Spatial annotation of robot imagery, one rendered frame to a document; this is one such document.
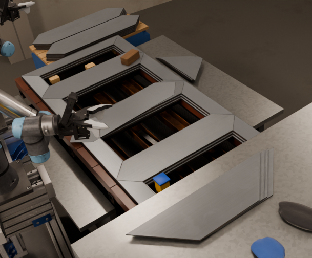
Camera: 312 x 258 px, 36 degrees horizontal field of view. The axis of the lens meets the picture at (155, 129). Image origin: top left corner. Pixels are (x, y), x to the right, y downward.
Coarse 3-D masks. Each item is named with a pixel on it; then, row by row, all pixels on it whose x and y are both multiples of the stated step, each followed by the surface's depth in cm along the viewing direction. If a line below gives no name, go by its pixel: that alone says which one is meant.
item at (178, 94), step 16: (112, 48) 331; (112, 80) 301; (160, 80) 292; (176, 80) 288; (80, 96) 293; (176, 96) 277; (144, 112) 269; (208, 144) 242; (96, 160) 246; (192, 160) 239; (112, 176) 233; (128, 192) 223
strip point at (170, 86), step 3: (159, 84) 287; (162, 84) 286; (165, 84) 286; (168, 84) 286; (171, 84) 285; (174, 84) 285; (162, 87) 284; (165, 87) 284; (168, 87) 284; (171, 87) 283; (174, 87) 283; (168, 90) 281; (171, 90) 281; (174, 90) 281
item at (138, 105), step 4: (132, 96) 281; (124, 100) 278; (128, 100) 278; (132, 100) 278; (136, 100) 277; (140, 100) 277; (128, 104) 275; (132, 104) 274; (136, 104) 274; (140, 104) 274; (144, 104) 273; (136, 108) 271; (140, 108) 271; (144, 108) 271; (148, 108) 270; (140, 112) 268
